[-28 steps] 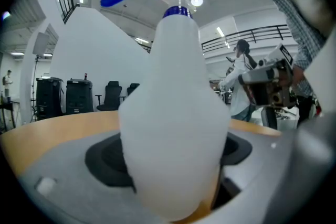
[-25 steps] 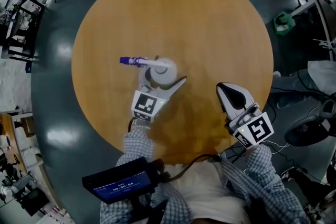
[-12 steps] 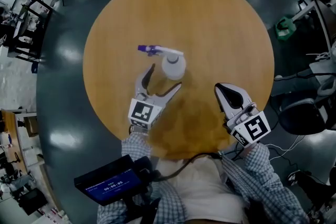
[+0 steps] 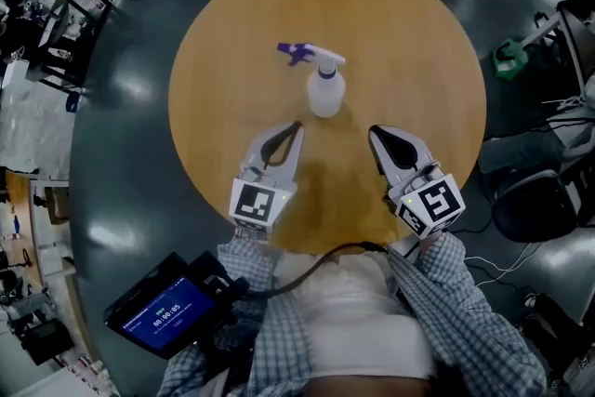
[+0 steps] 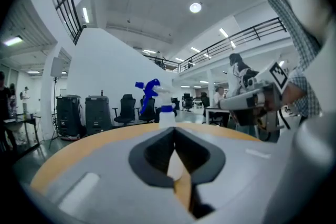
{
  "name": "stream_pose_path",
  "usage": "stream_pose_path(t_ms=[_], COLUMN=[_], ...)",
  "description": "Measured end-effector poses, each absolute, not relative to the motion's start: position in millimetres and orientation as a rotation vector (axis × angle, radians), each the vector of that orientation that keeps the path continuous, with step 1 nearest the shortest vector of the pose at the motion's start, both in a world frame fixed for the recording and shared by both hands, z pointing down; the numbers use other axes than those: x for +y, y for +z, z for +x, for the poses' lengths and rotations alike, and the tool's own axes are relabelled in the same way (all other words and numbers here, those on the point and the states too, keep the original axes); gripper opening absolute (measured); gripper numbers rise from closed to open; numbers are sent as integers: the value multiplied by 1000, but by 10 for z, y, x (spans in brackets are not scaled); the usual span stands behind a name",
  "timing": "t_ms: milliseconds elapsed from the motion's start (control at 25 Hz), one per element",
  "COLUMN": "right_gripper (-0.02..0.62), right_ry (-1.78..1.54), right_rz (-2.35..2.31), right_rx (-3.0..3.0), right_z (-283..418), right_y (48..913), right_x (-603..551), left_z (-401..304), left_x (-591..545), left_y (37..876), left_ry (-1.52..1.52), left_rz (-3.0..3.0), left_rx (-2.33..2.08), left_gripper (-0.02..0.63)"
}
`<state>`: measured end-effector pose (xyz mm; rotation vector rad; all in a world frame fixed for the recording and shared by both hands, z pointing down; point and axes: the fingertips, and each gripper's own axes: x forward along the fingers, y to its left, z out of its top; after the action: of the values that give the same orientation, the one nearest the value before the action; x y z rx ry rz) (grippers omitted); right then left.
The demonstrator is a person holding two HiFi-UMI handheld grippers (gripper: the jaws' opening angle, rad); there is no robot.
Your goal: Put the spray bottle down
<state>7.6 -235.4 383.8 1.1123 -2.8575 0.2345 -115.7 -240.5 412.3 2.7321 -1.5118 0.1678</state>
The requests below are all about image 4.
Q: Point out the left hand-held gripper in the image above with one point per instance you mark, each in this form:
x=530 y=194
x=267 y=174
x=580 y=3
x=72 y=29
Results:
x=253 y=204

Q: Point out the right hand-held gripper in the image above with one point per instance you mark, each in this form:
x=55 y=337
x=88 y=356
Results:
x=432 y=204

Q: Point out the white spray bottle purple nozzle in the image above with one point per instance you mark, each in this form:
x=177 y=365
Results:
x=325 y=90

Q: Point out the person's right forearm checked sleeve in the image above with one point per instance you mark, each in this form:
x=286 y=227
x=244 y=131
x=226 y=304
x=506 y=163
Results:
x=446 y=293

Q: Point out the person's left forearm checked sleeve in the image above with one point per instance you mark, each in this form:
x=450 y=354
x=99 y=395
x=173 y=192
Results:
x=241 y=265

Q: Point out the green container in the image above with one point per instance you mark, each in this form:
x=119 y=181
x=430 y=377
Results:
x=509 y=58

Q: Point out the black office chair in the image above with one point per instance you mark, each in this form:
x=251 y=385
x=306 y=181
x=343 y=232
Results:
x=534 y=204

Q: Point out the person's white shirt torso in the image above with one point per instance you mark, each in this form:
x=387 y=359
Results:
x=353 y=321

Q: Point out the black tablet with blue screen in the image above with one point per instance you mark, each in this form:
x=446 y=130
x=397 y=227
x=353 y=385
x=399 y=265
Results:
x=172 y=313

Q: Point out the cardboard box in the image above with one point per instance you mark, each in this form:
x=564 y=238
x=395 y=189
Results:
x=58 y=204

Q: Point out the black metal frame table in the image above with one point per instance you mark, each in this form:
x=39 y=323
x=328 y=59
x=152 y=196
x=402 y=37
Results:
x=70 y=32

